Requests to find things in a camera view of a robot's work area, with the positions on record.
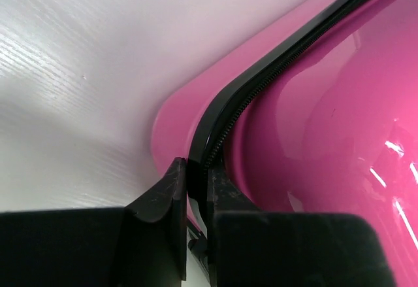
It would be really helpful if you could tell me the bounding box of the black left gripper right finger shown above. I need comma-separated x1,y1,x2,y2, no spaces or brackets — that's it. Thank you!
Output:
207,169,394,286

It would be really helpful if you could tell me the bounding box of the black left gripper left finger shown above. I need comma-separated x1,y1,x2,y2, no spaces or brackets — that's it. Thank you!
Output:
1,158,187,286

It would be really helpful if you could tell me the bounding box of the pink hard-shell suitcase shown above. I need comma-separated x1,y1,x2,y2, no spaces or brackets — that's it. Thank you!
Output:
150,0,418,287

